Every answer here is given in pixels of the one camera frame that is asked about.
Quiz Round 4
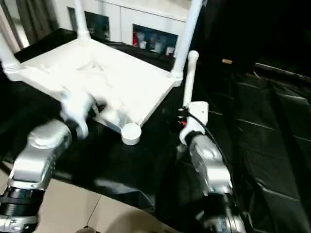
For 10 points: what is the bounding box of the white plastic table top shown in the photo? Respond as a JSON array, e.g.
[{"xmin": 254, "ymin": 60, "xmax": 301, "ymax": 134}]
[{"xmin": 6, "ymin": 38, "xmax": 183, "ymax": 146}]

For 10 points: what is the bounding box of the white plastic table leg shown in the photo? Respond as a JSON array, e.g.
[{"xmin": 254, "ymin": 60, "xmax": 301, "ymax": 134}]
[
  {"xmin": 182, "ymin": 50, "xmax": 200, "ymax": 109},
  {"xmin": 171, "ymin": 0, "xmax": 204, "ymax": 79},
  {"xmin": 74, "ymin": 0, "xmax": 90, "ymax": 45},
  {"xmin": 0, "ymin": 31, "xmax": 22, "ymax": 74}
]

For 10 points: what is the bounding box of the black work mat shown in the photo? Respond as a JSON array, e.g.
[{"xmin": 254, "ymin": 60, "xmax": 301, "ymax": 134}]
[{"xmin": 0, "ymin": 28, "xmax": 311, "ymax": 233}]

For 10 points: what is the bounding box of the white glass door cabinet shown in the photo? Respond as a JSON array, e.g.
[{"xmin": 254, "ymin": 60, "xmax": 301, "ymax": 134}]
[{"xmin": 65, "ymin": 0, "xmax": 193, "ymax": 57}]

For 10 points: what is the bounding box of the beige curtain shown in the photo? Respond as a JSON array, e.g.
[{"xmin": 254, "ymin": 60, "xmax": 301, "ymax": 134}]
[{"xmin": 14, "ymin": 0, "xmax": 59, "ymax": 47}]

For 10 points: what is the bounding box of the dark long rod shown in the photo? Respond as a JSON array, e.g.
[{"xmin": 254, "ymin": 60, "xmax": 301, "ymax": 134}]
[{"xmin": 254, "ymin": 62, "xmax": 311, "ymax": 79}]

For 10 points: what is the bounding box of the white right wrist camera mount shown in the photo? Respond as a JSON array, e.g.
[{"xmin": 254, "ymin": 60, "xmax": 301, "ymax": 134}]
[{"xmin": 179, "ymin": 101, "xmax": 209, "ymax": 144}]

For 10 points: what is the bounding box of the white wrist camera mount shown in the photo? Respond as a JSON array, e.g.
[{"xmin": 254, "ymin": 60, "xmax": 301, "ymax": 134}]
[
  {"xmin": 179, "ymin": 101, "xmax": 209, "ymax": 144},
  {"xmin": 60, "ymin": 91, "xmax": 97, "ymax": 140}
]

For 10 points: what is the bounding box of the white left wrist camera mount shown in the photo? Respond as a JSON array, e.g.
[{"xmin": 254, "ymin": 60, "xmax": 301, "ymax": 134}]
[{"xmin": 60, "ymin": 91, "xmax": 97, "ymax": 140}]

